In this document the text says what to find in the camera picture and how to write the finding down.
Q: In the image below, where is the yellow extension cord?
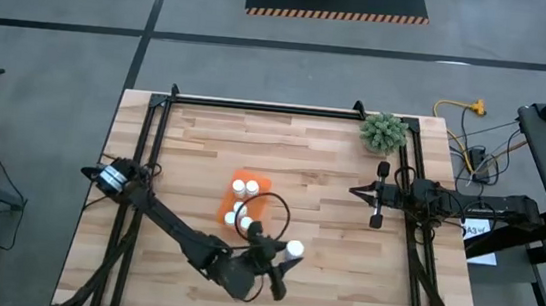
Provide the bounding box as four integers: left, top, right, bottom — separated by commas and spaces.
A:
426, 94, 488, 174

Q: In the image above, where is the orange translucent plastic basket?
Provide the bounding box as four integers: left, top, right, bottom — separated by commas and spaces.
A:
215, 166, 275, 234

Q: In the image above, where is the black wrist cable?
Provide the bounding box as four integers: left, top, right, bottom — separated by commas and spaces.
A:
232, 188, 295, 256
392, 163, 419, 189

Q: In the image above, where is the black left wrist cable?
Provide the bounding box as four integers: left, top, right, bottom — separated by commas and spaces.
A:
232, 188, 295, 256

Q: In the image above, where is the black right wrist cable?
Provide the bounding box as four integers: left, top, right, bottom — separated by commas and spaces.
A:
392, 163, 419, 189

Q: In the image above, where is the black desk leg frame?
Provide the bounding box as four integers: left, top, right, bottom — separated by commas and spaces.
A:
458, 201, 546, 306

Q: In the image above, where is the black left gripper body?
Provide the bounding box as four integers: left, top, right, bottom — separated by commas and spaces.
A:
237, 219, 295, 304

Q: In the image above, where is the black metal rig frame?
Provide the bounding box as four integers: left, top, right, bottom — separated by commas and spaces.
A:
51, 73, 504, 306

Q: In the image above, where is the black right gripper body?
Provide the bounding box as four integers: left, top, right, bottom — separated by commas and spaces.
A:
368, 160, 414, 232

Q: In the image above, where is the white paper sheet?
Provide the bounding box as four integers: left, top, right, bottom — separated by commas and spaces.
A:
460, 216, 503, 268

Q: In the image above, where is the potted green succulent plant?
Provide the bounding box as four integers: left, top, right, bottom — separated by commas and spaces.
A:
356, 109, 412, 159

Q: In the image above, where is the black power strip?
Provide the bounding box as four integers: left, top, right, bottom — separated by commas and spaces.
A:
465, 145, 494, 185

